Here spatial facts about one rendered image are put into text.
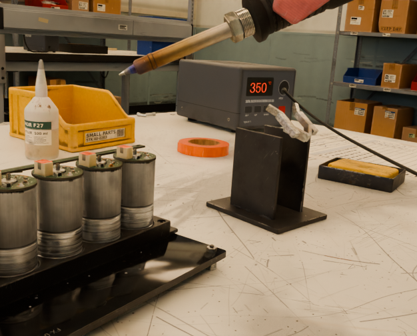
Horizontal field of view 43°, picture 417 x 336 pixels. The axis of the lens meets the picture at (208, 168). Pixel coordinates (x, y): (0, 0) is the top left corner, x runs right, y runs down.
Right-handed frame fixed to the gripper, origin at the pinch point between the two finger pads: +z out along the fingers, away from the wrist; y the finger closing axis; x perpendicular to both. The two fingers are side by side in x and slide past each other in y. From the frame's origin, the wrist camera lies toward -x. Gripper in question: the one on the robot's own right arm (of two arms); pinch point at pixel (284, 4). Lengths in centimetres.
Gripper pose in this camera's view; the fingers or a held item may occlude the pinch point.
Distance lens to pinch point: 28.8
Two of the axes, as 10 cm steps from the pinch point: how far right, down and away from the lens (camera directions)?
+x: 8.3, 4.8, 2.8
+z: -5.3, 8.4, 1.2
